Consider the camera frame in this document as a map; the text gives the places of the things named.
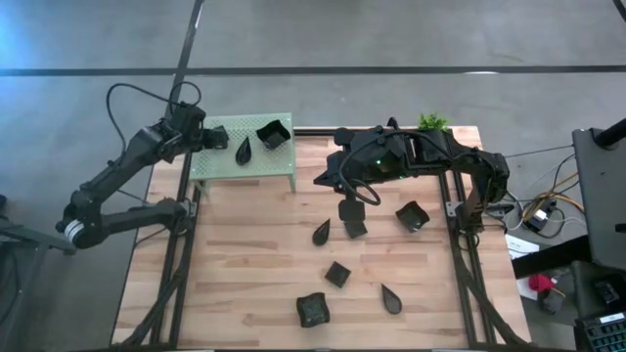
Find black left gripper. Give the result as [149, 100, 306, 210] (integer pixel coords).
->
[188, 124, 230, 152]

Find black teardrop plate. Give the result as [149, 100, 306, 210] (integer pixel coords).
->
[311, 217, 332, 247]
[380, 283, 404, 316]
[235, 136, 253, 167]

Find black wavy square plate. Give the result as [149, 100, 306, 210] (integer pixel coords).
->
[394, 199, 431, 234]
[255, 118, 292, 151]
[295, 291, 332, 330]

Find green plant in white pot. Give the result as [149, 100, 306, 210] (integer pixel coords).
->
[417, 111, 450, 132]

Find white paper sheet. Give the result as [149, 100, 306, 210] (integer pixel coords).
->
[516, 278, 539, 300]
[506, 234, 540, 260]

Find small power supply box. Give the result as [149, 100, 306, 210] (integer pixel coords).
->
[521, 208, 550, 233]

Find black stand base bar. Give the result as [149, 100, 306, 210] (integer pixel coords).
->
[511, 234, 591, 280]

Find red cloth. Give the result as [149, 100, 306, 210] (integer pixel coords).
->
[527, 273, 556, 294]

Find black floor stand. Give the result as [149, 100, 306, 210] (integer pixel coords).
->
[0, 193, 80, 343]

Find dark grey object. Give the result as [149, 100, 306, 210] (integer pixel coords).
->
[537, 290, 566, 315]

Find grey metal stand panel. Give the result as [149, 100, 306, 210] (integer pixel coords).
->
[571, 125, 626, 273]

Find black case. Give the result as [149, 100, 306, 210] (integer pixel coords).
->
[571, 258, 626, 319]

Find black pole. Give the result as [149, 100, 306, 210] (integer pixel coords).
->
[593, 116, 626, 150]

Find blue compartment organizer box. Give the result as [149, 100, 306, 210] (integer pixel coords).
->
[574, 312, 626, 352]

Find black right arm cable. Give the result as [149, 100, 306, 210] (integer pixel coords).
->
[335, 130, 382, 206]

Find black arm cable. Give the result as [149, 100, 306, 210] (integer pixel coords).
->
[335, 130, 382, 206]
[106, 80, 202, 153]

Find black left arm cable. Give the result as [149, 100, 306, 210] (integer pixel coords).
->
[106, 80, 202, 153]

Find yellow cable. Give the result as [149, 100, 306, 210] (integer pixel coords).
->
[520, 173, 586, 221]

